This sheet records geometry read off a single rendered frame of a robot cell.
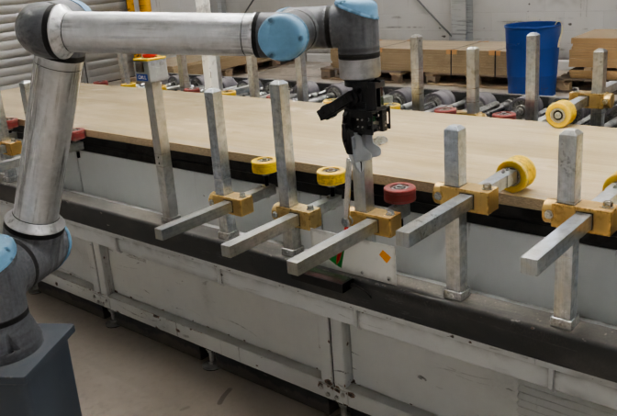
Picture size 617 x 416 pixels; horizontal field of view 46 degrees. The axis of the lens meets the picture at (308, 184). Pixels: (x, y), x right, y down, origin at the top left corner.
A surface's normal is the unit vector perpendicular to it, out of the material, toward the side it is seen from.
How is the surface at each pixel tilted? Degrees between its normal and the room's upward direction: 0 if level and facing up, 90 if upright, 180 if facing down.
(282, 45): 90
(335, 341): 90
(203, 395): 0
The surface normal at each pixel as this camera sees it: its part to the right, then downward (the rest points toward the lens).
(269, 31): -0.13, 0.30
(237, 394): -0.07, -0.95
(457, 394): -0.64, 0.27
